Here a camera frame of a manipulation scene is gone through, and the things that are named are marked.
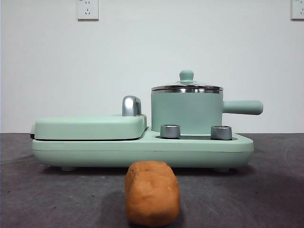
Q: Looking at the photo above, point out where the brown potato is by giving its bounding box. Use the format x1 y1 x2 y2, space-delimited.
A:
125 161 180 223

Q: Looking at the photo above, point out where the mint green pot with handle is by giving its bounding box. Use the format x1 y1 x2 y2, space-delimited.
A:
151 89 264 134

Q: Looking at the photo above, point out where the silver control knob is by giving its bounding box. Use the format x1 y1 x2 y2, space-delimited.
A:
160 123 181 138
210 125 233 140

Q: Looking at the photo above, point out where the glass pot lid green knob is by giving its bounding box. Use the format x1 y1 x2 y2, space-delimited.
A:
151 69 224 91

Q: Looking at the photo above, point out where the mint green breakfast machine base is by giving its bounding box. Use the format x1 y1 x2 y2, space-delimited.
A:
32 125 255 172

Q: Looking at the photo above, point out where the chrome griddle lid handle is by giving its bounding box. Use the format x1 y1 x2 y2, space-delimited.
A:
122 95 143 117

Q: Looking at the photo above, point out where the white wall socket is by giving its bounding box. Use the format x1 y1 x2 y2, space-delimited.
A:
291 0 304 20
76 0 99 21

